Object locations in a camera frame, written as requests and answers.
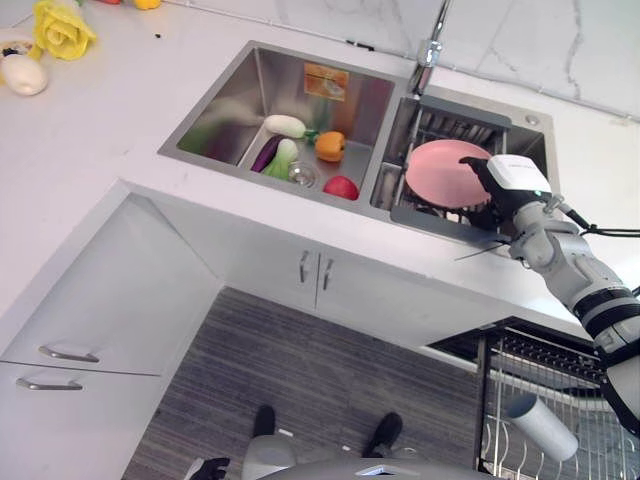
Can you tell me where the white drawer front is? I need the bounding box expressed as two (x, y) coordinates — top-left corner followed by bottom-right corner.
(0, 192), (227, 377)
(0, 359), (167, 480)

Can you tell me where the white cabinet door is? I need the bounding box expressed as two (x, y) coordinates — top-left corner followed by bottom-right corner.
(314, 247), (516, 349)
(219, 227), (320, 314)

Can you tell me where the grey sink drainer basket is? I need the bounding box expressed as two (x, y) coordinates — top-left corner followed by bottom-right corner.
(389, 95), (513, 247)

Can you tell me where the green toy bok choy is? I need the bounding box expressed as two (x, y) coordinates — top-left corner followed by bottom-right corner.
(262, 138), (300, 181)

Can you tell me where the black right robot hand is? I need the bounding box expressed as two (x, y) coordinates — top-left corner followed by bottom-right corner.
(459, 153), (554, 232)

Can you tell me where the dark robot foot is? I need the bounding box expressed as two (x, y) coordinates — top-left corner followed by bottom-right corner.
(366, 411), (405, 459)
(251, 404), (278, 442)

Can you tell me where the silver robot body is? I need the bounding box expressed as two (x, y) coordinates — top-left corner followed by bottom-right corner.
(241, 433), (502, 480)

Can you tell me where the dark left robot foot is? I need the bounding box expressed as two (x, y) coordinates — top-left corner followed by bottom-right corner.
(251, 404), (278, 442)

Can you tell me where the orange sticker label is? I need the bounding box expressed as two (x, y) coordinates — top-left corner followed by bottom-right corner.
(303, 62), (351, 103)

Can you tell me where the stainless steel double sink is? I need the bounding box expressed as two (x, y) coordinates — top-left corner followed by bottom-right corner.
(157, 40), (557, 251)

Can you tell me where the steel drawer handle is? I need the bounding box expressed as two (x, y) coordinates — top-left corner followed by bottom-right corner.
(15, 376), (85, 393)
(38, 344), (102, 364)

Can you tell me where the white cylindrical cup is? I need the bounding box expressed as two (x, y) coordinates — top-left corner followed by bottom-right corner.
(503, 391), (581, 463)

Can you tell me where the red toy apple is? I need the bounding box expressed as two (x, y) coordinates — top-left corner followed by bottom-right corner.
(322, 175), (361, 202)

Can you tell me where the white dish with toys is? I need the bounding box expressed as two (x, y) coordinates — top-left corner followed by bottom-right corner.
(0, 27), (37, 62)

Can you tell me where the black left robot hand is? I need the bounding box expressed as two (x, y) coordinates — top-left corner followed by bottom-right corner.
(187, 456), (232, 480)

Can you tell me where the wire dishwasher rack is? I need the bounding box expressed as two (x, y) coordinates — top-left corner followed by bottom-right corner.
(475, 323), (640, 480)

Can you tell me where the dark right robot foot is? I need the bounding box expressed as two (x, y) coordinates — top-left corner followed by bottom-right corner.
(366, 411), (405, 459)

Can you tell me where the yellow toy cabbage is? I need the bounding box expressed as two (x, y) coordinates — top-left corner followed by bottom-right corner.
(31, 0), (98, 63)

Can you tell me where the purple toy eggplant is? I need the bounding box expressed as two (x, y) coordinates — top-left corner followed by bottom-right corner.
(249, 135), (284, 174)

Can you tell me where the steel sink drain strainer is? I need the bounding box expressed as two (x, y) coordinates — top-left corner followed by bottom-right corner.
(286, 160), (322, 191)

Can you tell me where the thin dark stick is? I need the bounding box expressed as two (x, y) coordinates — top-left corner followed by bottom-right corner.
(453, 241), (512, 263)

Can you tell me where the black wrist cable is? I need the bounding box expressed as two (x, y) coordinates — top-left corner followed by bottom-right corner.
(548, 195), (640, 238)

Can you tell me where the white toy radish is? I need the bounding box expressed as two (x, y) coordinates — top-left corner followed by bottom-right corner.
(263, 114), (308, 139)

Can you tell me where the pink round plate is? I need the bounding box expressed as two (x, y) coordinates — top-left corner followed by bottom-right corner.
(404, 139), (494, 211)

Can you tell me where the white egg-shaped toy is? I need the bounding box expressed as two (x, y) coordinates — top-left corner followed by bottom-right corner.
(0, 53), (50, 97)

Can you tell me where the orange toy bell pepper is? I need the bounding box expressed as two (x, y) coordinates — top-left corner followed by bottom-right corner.
(314, 130), (348, 164)

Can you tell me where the chrome kitchen faucet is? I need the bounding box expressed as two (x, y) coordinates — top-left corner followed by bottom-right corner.
(406, 0), (454, 99)

